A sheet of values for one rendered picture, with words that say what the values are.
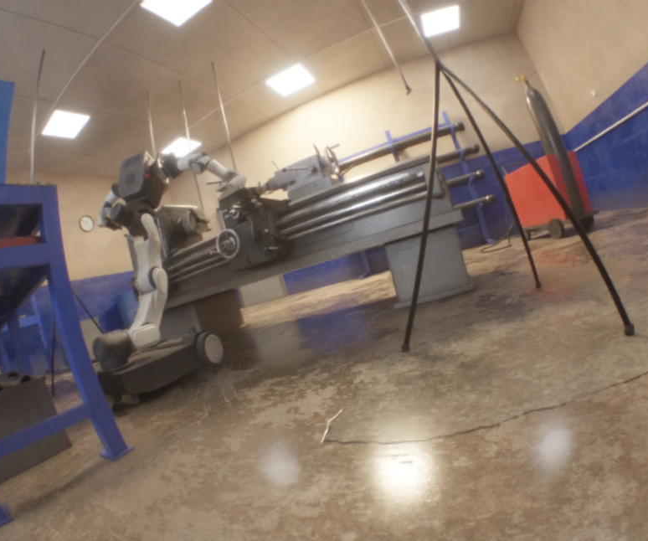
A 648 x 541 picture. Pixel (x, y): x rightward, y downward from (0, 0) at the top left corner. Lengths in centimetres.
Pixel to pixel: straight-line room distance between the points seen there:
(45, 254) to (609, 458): 131
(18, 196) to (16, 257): 18
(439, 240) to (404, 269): 26
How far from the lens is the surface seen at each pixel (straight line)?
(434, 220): 171
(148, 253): 193
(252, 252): 209
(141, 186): 199
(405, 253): 185
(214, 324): 283
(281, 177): 236
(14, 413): 129
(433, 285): 186
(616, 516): 48
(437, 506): 51
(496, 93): 571
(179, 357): 167
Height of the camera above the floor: 38
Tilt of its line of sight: 1 degrees down
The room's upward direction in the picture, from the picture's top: 16 degrees counter-clockwise
